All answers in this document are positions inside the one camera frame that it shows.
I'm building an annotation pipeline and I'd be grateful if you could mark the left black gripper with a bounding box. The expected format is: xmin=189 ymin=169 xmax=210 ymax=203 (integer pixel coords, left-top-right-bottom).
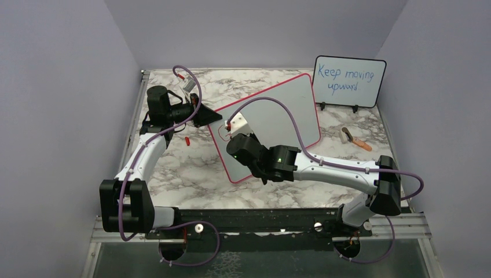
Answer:
xmin=167 ymin=93 xmax=223 ymax=128

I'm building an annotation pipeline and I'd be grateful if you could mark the red framed whiteboard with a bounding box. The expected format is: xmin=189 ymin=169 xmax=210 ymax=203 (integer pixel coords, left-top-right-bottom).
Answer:
xmin=208 ymin=73 xmax=321 ymax=184

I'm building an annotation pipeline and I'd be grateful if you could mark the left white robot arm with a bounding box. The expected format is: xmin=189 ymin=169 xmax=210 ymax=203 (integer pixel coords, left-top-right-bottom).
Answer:
xmin=99 ymin=86 xmax=222 ymax=238

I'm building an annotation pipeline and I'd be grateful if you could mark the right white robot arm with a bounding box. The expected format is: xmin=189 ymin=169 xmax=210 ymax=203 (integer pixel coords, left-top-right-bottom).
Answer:
xmin=226 ymin=134 xmax=401 ymax=236

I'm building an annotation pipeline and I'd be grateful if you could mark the black framed whiteboard with writing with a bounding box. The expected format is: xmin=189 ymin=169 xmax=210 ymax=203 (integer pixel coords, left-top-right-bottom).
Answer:
xmin=312 ymin=55 xmax=387 ymax=111

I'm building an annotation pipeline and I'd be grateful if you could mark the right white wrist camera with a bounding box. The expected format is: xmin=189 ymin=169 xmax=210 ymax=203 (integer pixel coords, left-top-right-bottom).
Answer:
xmin=225 ymin=112 xmax=253 ymax=139

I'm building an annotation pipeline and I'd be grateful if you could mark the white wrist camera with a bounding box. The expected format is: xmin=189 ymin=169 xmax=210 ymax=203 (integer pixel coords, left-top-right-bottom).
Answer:
xmin=180 ymin=77 xmax=196 ymax=93
xmin=225 ymin=112 xmax=253 ymax=139

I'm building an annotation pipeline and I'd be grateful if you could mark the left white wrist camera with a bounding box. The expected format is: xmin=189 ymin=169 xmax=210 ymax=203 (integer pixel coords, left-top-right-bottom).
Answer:
xmin=180 ymin=77 xmax=196 ymax=93

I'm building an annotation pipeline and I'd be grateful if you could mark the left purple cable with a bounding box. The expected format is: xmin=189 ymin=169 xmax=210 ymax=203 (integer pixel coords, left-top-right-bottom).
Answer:
xmin=118 ymin=65 xmax=221 ymax=269

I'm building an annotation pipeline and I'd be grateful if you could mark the purple cable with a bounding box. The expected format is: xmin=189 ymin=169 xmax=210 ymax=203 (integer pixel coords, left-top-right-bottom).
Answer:
xmin=226 ymin=96 xmax=425 ymax=265
xmin=118 ymin=65 xmax=221 ymax=269

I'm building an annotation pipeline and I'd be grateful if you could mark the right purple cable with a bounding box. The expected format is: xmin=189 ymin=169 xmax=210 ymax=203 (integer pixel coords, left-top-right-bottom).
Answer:
xmin=226 ymin=96 xmax=425 ymax=265

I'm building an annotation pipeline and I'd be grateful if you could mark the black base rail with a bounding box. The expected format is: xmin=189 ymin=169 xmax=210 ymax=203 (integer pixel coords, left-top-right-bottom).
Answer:
xmin=145 ymin=208 xmax=384 ymax=253

